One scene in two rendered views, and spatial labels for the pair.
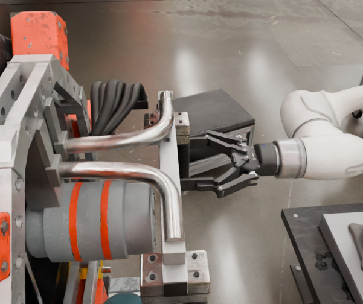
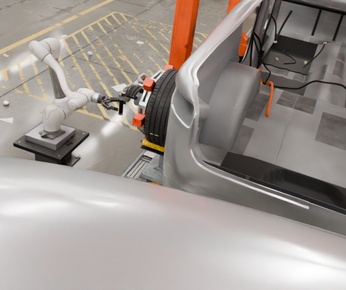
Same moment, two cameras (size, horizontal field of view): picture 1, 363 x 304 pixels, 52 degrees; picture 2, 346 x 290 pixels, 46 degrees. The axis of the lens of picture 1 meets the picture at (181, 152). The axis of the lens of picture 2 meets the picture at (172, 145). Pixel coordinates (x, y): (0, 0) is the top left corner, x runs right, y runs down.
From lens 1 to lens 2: 378 cm
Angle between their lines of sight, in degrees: 103
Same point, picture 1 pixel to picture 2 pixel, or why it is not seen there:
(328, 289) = (76, 138)
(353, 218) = (48, 140)
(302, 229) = (63, 152)
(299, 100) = (79, 98)
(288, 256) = not seen: hidden behind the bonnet
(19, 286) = not seen: hidden behind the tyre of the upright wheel
